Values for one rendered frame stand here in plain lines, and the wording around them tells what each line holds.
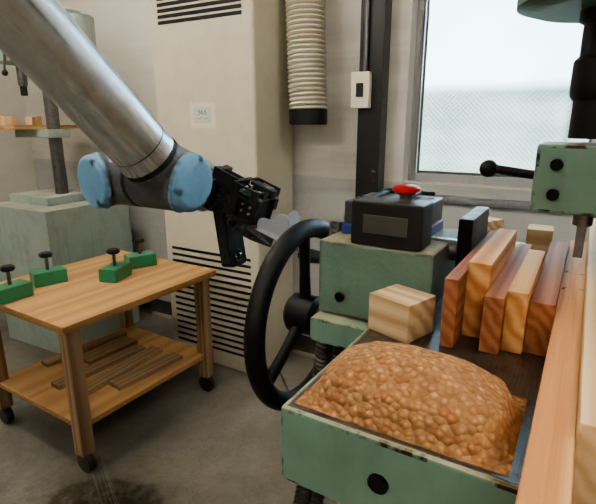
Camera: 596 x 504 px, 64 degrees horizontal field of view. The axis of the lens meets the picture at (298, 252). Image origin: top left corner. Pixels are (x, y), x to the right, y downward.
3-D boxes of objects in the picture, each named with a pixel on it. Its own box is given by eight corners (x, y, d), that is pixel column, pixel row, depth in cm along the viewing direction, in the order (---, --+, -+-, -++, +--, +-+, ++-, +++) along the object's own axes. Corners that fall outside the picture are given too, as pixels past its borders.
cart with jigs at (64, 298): (131, 355, 232) (118, 225, 215) (221, 388, 202) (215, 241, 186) (-12, 425, 178) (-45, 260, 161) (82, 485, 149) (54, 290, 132)
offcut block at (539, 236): (524, 251, 73) (527, 228, 72) (525, 246, 76) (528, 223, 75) (550, 254, 71) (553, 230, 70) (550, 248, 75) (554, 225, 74)
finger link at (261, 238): (268, 241, 78) (227, 218, 81) (265, 249, 78) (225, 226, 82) (284, 235, 82) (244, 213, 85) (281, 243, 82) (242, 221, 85)
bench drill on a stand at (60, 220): (80, 305, 294) (44, 25, 252) (155, 325, 266) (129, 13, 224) (2, 335, 253) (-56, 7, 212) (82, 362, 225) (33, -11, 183)
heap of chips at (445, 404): (348, 352, 41) (349, 312, 40) (527, 399, 34) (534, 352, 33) (293, 404, 34) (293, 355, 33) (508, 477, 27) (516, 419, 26)
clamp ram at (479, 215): (421, 270, 62) (426, 201, 60) (482, 280, 58) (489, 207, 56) (398, 291, 55) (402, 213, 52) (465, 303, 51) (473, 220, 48)
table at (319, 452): (413, 260, 90) (415, 229, 88) (604, 289, 74) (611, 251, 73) (181, 438, 39) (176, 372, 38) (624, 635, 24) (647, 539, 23)
